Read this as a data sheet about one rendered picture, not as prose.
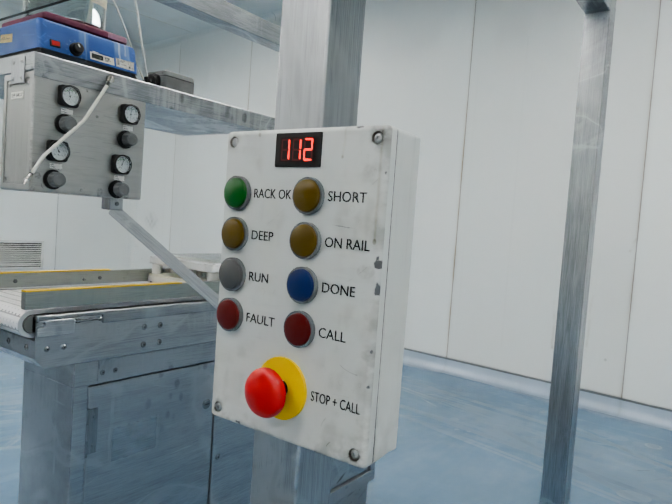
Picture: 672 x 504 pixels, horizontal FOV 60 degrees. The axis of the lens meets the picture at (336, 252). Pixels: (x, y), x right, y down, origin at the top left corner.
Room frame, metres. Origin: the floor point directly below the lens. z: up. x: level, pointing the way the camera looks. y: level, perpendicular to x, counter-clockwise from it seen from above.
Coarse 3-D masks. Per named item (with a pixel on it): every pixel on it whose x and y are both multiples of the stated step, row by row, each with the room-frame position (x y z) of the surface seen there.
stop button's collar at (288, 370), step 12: (276, 360) 0.48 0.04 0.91; (288, 360) 0.47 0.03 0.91; (288, 372) 0.47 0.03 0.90; (300, 372) 0.47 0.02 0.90; (288, 384) 0.47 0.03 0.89; (300, 384) 0.46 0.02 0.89; (288, 396) 0.47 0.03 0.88; (300, 396) 0.46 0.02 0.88; (312, 396) 0.46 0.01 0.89; (324, 396) 0.45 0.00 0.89; (288, 408) 0.47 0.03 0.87; (300, 408) 0.46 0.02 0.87; (348, 408) 0.44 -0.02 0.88
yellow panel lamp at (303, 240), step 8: (304, 224) 0.47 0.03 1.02; (296, 232) 0.47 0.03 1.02; (304, 232) 0.46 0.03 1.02; (312, 232) 0.46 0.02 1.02; (296, 240) 0.47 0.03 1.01; (304, 240) 0.46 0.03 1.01; (312, 240) 0.46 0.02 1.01; (296, 248) 0.47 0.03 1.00; (304, 248) 0.46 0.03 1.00; (312, 248) 0.46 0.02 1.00; (304, 256) 0.46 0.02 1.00
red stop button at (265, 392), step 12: (252, 372) 0.46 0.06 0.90; (264, 372) 0.46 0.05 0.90; (276, 372) 0.46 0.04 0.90; (252, 384) 0.46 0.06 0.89; (264, 384) 0.45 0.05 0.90; (276, 384) 0.45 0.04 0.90; (252, 396) 0.46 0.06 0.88; (264, 396) 0.45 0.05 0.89; (276, 396) 0.45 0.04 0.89; (252, 408) 0.46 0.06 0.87; (264, 408) 0.45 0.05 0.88; (276, 408) 0.45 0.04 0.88
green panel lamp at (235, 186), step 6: (234, 180) 0.51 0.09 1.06; (240, 180) 0.51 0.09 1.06; (228, 186) 0.51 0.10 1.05; (234, 186) 0.51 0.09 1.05; (240, 186) 0.51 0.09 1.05; (228, 192) 0.51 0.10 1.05; (234, 192) 0.51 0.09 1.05; (240, 192) 0.51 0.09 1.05; (246, 192) 0.51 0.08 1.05; (228, 198) 0.51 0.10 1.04; (234, 198) 0.51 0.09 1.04; (240, 198) 0.51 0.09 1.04; (228, 204) 0.52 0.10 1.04; (234, 204) 0.51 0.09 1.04; (240, 204) 0.51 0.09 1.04
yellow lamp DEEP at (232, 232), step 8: (224, 224) 0.52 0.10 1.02; (232, 224) 0.51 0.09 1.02; (240, 224) 0.51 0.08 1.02; (224, 232) 0.52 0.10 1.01; (232, 232) 0.51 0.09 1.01; (240, 232) 0.51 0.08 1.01; (224, 240) 0.52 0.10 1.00; (232, 240) 0.51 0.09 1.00; (240, 240) 0.51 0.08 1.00; (232, 248) 0.51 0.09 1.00
